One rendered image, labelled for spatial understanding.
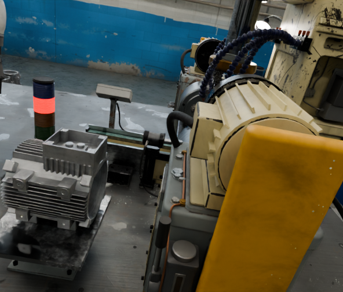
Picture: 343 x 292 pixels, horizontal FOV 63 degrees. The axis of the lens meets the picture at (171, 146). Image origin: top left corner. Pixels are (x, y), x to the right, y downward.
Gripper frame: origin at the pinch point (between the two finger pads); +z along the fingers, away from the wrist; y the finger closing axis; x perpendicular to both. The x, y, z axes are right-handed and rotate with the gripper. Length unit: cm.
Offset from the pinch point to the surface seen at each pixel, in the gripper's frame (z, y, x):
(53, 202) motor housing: 6, -99, 31
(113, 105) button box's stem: -4, -48, -35
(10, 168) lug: 1, -89, 36
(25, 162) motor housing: 0, -89, 33
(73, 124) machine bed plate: 13.9, -22.3, -33.5
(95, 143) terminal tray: -6, -96, 19
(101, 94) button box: -9, -45, -30
